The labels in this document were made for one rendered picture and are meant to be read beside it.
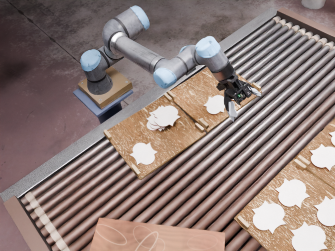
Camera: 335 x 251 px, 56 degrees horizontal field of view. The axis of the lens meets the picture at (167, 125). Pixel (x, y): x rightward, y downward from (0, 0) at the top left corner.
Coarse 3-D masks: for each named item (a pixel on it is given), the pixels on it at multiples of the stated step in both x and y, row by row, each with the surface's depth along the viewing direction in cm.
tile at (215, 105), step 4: (216, 96) 172; (220, 96) 172; (208, 100) 171; (212, 100) 170; (216, 100) 170; (220, 100) 170; (208, 104) 169; (212, 104) 169; (216, 104) 169; (220, 104) 168; (208, 108) 167; (212, 108) 167; (216, 108) 167; (220, 108) 167; (224, 108) 167; (208, 112) 166; (212, 112) 165; (216, 112) 165; (220, 112) 166
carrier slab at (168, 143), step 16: (144, 112) 170; (112, 128) 165; (128, 128) 164; (144, 128) 163; (176, 128) 162; (192, 128) 161; (112, 144) 159; (128, 144) 158; (160, 144) 157; (176, 144) 156; (128, 160) 152; (160, 160) 151; (144, 176) 147
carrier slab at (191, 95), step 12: (204, 72) 185; (180, 84) 181; (192, 84) 180; (204, 84) 179; (216, 84) 179; (180, 96) 175; (192, 96) 174; (204, 96) 174; (252, 96) 171; (180, 108) 172; (192, 108) 169; (204, 108) 169; (240, 108) 168; (204, 120) 164; (216, 120) 163
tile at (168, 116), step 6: (162, 108) 165; (168, 108) 165; (174, 108) 165; (162, 114) 163; (168, 114) 163; (174, 114) 162; (162, 120) 160; (168, 120) 160; (174, 120) 160; (162, 126) 158
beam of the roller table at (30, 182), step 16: (272, 16) 216; (240, 32) 208; (224, 48) 200; (144, 96) 180; (160, 96) 179; (128, 112) 174; (96, 128) 169; (80, 144) 163; (96, 144) 164; (48, 160) 159; (64, 160) 158; (32, 176) 154; (48, 176) 153; (16, 192) 149
